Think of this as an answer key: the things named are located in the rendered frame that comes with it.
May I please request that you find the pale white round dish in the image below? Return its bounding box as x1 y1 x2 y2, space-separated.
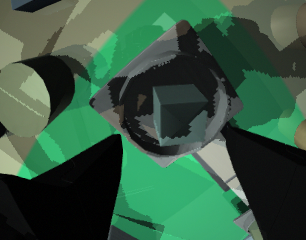
244 233 253 240

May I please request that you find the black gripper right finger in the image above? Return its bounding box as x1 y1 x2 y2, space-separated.
225 127 306 240

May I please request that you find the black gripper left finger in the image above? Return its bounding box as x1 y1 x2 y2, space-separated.
0 133 124 240

